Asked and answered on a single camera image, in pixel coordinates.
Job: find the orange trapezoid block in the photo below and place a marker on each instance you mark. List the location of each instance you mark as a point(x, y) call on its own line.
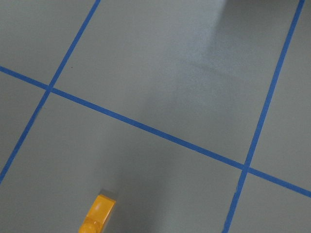
point(98, 215)

